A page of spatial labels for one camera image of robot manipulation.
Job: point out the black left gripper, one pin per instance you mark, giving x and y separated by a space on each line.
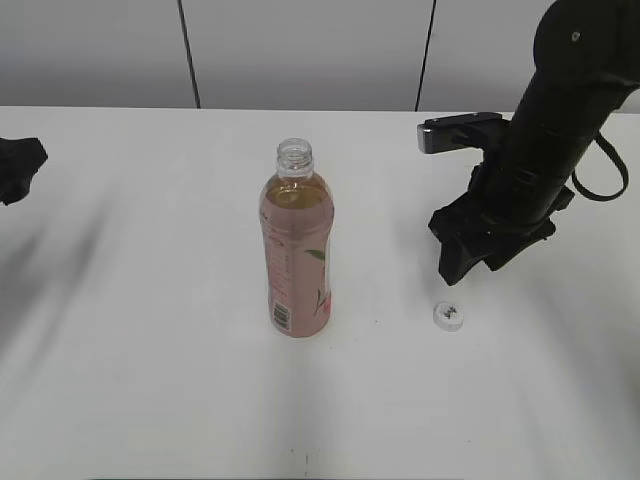
21 159

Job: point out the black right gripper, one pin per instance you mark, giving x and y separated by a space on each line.
468 235

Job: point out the white bottle cap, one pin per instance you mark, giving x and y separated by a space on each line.
448 316

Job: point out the pink label tea bottle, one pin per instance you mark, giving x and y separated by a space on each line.
296 213

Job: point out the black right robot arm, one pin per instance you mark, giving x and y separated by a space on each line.
586 56

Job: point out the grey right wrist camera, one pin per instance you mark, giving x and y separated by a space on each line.
481 130

